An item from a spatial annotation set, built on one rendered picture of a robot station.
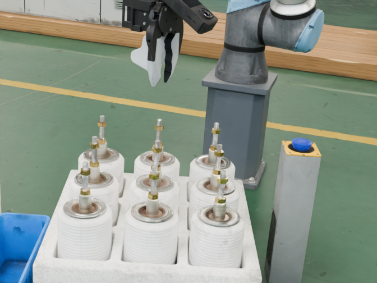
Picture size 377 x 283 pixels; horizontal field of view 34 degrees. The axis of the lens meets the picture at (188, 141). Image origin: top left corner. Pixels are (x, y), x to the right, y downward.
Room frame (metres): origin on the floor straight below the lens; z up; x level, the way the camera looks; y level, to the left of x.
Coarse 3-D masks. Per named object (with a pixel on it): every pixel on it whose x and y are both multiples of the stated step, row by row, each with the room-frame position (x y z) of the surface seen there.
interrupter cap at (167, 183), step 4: (140, 176) 1.11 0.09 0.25; (144, 176) 1.12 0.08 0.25; (148, 176) 1.12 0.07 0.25; (164, 176) 1.12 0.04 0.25; (136, 180) 1.09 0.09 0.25; (140, 180) 1.10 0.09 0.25; (144, 180) 1.10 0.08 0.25; (148, 180) 1.10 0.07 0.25; (164, 180) 1.11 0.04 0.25; (168, 180) 1.11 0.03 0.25; (172, 180) 1.10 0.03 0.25; (136, 184) 1.08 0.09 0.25; (140, 184) 1.08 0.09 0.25; (144, 184) 1.08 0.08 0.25; (148, 184) 1.09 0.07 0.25; (160, 184) 1.09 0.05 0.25; (164, 184) 1.09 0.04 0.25; (168, 184) 1.09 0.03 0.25; (172, 184) 1.09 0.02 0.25; (140, 188) 1.07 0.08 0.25; (144, 188) 1.06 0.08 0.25; (148, 188) 1.07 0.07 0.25; (160, 188) 1.07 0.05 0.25; (164, 188) 1.07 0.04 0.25; (168, 188) 1.07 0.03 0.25; (172, 188) 1.08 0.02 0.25
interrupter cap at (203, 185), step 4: (200, 180) 1.11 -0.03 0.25; (204, 180) 1.12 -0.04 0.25; (208, 180) 1.12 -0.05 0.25; (196, 184) 1.10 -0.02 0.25; (200, 184) 1.10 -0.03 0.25; (204, 184) 1.10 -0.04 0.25; (208, 184) 1.11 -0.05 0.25; (228, 184) 1.11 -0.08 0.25; (232, 184) 1.11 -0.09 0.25; (200, 188) 1.08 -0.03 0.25; (204, 188) 1.08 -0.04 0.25; (208, 188) 1.09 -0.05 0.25; (224, 188) 1.10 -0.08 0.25; (228, 188) 1.09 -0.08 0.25; (232, 188) 1.09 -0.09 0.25; (204, 192) 1.07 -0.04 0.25; (208, 192) 1.07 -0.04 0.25; (212, 192) 1.07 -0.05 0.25; (216, 192) 1.07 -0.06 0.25; (224, 192) 1.07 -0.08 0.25; (228, 192) 1.07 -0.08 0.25; (232, 192) 1.08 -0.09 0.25
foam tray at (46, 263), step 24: (240, 192) 1.23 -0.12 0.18; (120, 216) 1.08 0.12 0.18; (48, 240) 0.97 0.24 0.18; (120, 240) 0.99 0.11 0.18; (48, 264) 0.90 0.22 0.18; (72, 264) 0.90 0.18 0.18; (96, 264) 0.91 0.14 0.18; (120, 264) 0.91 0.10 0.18; (144, 264) 0.92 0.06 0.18; (168, 264) 0.92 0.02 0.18
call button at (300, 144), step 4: (292, 140) 1.18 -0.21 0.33; (296, 140) 1.18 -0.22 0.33; (300, 140) 1.18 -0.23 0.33; (304, 140) 1.18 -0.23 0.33; (308, 140) 1.18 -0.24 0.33; (292, 144) 1.17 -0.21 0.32; (296, 144) 1.16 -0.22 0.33; (300, 144) 1.16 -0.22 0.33; (304, 144) 1.16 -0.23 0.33; (308, 144) 1.16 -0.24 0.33; (296, 148) 1.17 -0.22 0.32; (300, 148) 1.16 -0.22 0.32; (304, 148) 1.16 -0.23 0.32; (308, 148) 1.17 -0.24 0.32
